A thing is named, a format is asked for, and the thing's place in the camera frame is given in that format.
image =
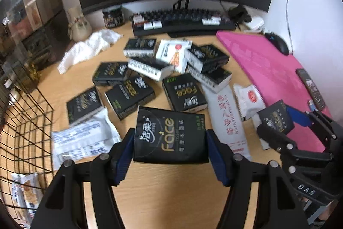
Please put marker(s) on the pink mouse mat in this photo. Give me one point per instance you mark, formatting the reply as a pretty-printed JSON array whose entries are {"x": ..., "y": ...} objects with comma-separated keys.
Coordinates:
[{"x": 262, "y": 65}]

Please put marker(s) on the printed snack packet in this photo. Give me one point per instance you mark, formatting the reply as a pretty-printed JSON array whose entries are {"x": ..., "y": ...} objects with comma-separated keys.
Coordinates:
[{"x": 25, "y": 191}]

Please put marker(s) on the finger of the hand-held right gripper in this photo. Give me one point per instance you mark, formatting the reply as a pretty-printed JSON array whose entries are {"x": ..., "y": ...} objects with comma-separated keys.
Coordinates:
[
  {"x": 276, "y": 139},
  {"x": 298, "y": 116}
]

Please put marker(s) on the black smartphone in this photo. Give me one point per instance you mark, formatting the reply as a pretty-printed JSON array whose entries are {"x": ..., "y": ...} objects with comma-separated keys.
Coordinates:
[{"x": 310, "y": 86}]

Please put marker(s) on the wooden desktop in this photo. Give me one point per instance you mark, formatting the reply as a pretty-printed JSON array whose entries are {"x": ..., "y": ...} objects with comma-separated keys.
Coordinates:
[{"x": 171, "y": 191}]

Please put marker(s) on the white packet orange triangle print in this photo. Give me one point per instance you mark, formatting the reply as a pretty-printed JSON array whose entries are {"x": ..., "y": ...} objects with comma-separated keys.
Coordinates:
[{"x": 171, "y": 50}]

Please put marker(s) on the white power adapter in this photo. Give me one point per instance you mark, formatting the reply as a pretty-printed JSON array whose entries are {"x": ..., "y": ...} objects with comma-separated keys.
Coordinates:
[{"x": 256, "y": 23}]

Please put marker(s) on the white crumpled cloth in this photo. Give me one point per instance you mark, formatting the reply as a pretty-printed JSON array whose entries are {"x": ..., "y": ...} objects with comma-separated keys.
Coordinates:
[{"x": 88, "y": 48}]

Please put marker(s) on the pile of black tissue packs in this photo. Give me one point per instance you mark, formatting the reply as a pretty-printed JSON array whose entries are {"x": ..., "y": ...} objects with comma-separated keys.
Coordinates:
[{"x": 185, "y": 92}]

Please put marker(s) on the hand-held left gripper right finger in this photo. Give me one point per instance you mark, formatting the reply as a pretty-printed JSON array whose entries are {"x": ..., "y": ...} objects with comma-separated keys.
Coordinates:
[{"x": 217, "y": 159}]

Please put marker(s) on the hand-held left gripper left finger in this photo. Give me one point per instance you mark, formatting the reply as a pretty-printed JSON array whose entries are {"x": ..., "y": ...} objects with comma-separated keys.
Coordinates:
[{"x": 124, "y": 156}]

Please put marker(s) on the small white packet red logo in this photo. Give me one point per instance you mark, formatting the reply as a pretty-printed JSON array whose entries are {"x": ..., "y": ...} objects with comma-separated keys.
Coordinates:
[{"x": 248, "y": 100}]

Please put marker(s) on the black computer mouse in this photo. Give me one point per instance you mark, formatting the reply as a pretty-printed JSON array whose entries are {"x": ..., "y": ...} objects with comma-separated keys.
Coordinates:
[{"x": 278, "y": 42}]

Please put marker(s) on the blue lighter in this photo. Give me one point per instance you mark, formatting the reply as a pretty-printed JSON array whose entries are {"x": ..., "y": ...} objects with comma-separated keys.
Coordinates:
[{"x": 310, "y": 105}]

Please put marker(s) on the small dark jar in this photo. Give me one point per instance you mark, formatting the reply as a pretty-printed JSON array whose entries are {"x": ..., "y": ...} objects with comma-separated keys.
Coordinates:
[{"x": 113, "y": 18}]

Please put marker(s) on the long white packet red print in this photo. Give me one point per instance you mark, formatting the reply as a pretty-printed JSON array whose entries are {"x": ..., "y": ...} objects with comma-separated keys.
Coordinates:
[{"x": 227, "y": 121}]

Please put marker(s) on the white blue wipes packet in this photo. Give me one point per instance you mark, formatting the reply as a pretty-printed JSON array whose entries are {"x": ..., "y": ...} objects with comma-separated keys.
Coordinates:
[{"x": 80, "y": 137}]

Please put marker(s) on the black keyboard white keys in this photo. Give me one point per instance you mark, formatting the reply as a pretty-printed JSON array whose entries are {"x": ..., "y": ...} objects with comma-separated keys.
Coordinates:
[{"x": 185, "y": 21}]

